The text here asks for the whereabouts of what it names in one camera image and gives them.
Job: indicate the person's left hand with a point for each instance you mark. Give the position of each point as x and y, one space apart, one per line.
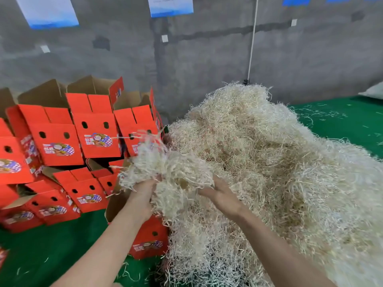
143 197

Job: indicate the person's right hand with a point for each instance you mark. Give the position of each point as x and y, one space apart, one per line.
224 200

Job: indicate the person's left forearm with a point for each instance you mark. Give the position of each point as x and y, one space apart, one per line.
102 254

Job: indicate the white pole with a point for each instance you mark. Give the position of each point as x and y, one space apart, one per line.
252 38

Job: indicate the pile of wood wool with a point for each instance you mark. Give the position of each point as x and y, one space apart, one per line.
299 176

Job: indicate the person's right forearm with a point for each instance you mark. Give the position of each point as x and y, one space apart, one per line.
281 254

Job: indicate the small straw filler clump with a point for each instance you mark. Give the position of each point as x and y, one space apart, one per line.
173 170

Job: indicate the white sack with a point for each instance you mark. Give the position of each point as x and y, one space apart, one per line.
374 91

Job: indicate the small white wall tag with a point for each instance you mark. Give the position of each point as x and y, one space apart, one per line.
45 49
164 38
294 22

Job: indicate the white blue wall poster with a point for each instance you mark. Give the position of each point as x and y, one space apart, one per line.
46 12
170 6

